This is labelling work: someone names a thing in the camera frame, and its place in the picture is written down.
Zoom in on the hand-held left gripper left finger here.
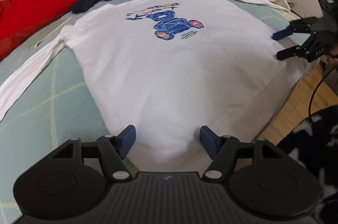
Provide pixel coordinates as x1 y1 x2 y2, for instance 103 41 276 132
53 125 136 183

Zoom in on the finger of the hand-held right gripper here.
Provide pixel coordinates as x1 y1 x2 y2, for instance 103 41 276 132
272 17 319 41
276 40 315 61

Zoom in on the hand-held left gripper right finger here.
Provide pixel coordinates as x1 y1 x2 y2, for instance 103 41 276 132
200 126 283 183

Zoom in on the white printed sweatshirt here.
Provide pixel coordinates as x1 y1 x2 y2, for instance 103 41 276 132
0 0 303 164

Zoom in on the flat cardboard piece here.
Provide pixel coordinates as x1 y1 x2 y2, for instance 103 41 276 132
275 0 297 12

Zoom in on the person's star print clothing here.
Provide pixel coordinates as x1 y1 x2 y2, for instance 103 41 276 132
276 105 338 224

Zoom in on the pale green booklet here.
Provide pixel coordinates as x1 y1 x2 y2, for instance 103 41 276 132
35 16 72 47

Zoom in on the black cable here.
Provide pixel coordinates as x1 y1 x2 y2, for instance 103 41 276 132
310 66 333 119

